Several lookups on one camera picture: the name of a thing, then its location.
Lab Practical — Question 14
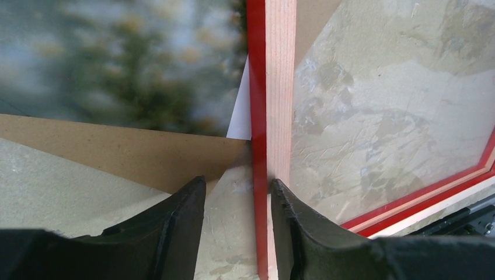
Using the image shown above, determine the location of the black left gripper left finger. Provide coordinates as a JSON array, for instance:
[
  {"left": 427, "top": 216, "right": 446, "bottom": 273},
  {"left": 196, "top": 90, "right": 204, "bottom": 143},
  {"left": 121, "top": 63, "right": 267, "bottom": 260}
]
[{"left": 1, "top": 176, "right": 206, "bottom": 279}]

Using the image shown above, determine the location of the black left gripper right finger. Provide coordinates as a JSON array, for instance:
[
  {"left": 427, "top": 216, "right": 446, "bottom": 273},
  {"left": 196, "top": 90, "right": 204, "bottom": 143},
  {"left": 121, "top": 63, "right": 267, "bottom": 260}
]
[{"left": 271, "top": 179, "right": 494, "bottom": 279}]

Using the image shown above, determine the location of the brown cardboard backing board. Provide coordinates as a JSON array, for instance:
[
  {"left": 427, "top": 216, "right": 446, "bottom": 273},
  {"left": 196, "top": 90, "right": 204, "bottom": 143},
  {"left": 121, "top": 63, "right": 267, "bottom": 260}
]
[{"left": 1, "top": 1, "right": 340, "bottom": 193}]

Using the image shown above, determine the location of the landscape photo print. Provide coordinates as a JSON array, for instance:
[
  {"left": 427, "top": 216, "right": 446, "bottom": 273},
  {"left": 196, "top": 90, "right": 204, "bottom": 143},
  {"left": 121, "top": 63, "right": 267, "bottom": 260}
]
[{"left": 1, "top": 1, "right": 251, "bottom": 140}]

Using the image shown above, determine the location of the red wooden picture frame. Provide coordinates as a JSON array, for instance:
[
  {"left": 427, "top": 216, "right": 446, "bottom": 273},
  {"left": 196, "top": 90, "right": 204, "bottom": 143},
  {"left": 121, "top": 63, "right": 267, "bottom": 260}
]
[{"left": 247, "top": 1, "right": 494, "bottom": 279}]

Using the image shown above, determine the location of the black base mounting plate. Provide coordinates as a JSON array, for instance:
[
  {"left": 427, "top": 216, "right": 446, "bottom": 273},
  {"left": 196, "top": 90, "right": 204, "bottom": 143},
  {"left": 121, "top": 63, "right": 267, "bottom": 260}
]
[{"left": 410, "top": 194, "right": 494, "bottom": 237}]

